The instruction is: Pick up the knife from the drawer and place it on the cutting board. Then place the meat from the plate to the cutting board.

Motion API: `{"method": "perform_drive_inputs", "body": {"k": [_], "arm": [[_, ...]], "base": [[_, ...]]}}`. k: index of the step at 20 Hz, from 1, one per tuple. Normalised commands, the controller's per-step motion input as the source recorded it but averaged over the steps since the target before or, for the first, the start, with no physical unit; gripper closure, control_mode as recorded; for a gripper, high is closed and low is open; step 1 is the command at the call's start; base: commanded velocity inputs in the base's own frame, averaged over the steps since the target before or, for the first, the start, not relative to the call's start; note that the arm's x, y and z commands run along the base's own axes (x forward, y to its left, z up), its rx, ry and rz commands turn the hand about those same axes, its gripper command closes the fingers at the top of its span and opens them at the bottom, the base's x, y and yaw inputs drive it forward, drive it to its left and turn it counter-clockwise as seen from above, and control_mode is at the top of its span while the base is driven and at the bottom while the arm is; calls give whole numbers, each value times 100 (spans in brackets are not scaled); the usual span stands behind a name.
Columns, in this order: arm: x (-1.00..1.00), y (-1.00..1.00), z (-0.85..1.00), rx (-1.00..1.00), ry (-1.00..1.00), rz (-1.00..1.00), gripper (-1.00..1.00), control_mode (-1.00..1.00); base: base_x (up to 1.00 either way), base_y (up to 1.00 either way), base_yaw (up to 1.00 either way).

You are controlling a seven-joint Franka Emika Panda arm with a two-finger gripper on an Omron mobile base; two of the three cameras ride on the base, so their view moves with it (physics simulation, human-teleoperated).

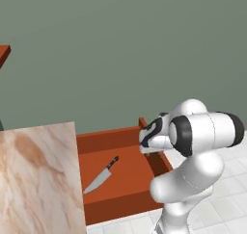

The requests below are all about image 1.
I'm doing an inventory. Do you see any orange-brown open drawer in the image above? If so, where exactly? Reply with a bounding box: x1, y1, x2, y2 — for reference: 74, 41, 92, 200
75, 117, 175, 227

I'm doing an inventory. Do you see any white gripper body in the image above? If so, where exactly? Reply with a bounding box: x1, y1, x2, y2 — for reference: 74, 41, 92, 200
138, 139, 164, 156

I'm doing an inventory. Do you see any black-handled kitchen knife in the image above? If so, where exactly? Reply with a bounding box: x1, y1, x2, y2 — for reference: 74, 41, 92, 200
82, 155, 120, 195

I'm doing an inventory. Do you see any orange-brown wall cupboard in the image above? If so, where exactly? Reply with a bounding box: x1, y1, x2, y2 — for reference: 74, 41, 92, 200
0, 44, 13, 69

